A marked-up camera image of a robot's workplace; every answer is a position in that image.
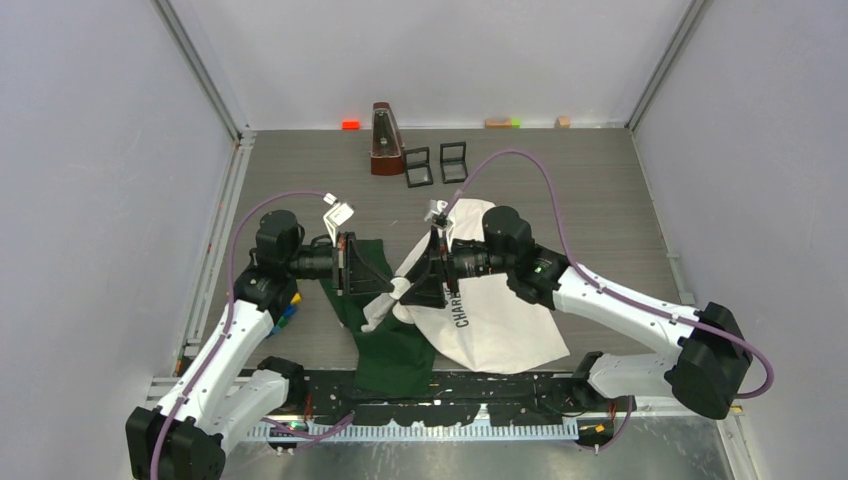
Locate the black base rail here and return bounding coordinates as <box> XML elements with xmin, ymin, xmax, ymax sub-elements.
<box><xmin>272</xmin><ymin>370</ymin><xmax>628</xmax><ymax>427</ymax></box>

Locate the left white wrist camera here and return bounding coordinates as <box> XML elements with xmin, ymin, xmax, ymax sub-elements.
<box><xmin>322</xmin><ymin>192</ymin><xmax>355</xmax><ymax>244</ymax></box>

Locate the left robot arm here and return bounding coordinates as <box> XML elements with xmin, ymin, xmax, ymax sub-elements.
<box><xmin>125</xmin><ymin>202</ymin><xmax>392</xmax><ymax>479</ymax></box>

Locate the black box with blue brooch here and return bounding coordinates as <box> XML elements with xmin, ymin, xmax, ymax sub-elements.
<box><xmin>402</xmin><ymin>146</ymin><xmax>434</xmax><ymax>188</ymax></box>

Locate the green and white t-shirt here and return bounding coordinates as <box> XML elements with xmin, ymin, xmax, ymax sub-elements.
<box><xmin>321</xmin><ymin>198</ymin><xmax>572</xmax><ymax>399</ymax></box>

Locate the tan and green block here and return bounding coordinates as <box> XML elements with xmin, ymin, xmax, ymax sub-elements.
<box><xmin>484</xmin><ymin>117</ymin><xmax>522</xmax><ymax>129</ymax></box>

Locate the pile of colourful toy bricks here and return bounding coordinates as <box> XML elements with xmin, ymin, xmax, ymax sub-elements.
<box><xmin>267</xmin><ymin>293</ymin><xmax>302</xmax><ymax>338</ymax></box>

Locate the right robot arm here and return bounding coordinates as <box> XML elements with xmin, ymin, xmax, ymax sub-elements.
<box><xmin>391</xmin><ymin>206</ymin><xmax>755</xmax><ymax>420</ymax></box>

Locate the brown wooden metronome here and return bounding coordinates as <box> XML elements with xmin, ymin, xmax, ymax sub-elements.
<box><xmin>370</xmin><ymin>102</ymin><xmax>405</xmax><ymax>176</ymax></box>

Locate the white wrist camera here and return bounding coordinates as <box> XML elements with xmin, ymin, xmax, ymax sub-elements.
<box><xmin>322</xmin><ymin>192</ymin><xmax>355</xmax><ymax>244</ymax></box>
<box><xmin>424</xmin><ymin>199</ymin><xmax>453</xmax><ymax>244</ymax></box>

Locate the black box with gold brooch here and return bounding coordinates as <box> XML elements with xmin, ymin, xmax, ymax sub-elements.
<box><xmin>439</xmin><ymin>141</ymin><xmax>468</xmax><ymax>184</ymax></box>

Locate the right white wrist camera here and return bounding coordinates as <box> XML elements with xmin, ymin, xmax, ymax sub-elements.
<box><xmin>424</xmin><ymin>199</ymin><xmax>453</xmax><ymax>244</ymax></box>

